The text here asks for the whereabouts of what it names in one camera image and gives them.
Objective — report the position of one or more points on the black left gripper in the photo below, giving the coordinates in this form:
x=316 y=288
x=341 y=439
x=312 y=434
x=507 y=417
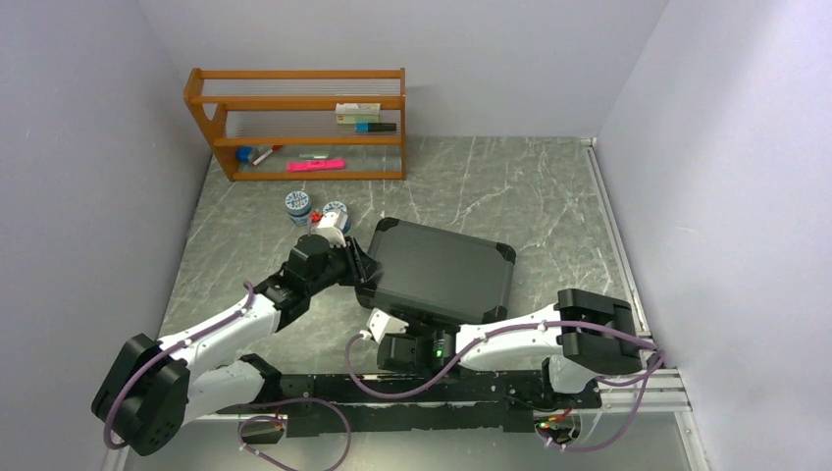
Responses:
x=356 y=262

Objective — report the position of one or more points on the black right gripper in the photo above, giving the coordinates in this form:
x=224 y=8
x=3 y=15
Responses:
x=404 y=336

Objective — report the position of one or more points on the black poker set case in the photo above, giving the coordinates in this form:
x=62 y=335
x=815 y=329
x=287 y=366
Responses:
x=438 y=276

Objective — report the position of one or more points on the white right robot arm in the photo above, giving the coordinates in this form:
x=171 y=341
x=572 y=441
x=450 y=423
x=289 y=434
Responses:
x=581 y=336

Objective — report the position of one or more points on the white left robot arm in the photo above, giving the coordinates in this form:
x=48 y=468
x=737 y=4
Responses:
x=154 y=387

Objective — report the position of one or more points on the blue white lidded jar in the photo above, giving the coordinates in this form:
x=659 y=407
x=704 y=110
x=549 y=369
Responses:
x=298 y=207
x=341 y=209

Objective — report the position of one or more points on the pink highlighter marker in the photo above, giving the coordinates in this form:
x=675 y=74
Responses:
x=316 y=165

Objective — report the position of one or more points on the teal marker pen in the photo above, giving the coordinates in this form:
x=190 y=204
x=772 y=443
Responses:
x=366 y=127

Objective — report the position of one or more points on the red white marker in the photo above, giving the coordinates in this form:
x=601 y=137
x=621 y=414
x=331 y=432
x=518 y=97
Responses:
x=263 y=153

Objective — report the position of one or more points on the orange wooden shelf rack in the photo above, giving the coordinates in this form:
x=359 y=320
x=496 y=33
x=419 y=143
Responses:
x=234 y=108

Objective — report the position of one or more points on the white red box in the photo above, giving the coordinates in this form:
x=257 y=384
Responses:
x=361 y=109

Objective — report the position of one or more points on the blue capped small bottle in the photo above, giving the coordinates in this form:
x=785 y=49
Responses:
x=246 y=154

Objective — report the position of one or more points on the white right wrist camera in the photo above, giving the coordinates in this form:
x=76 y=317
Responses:
x=380 y=324

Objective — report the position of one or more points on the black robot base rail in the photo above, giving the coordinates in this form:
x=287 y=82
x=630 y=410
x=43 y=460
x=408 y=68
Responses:
x=312 y=405

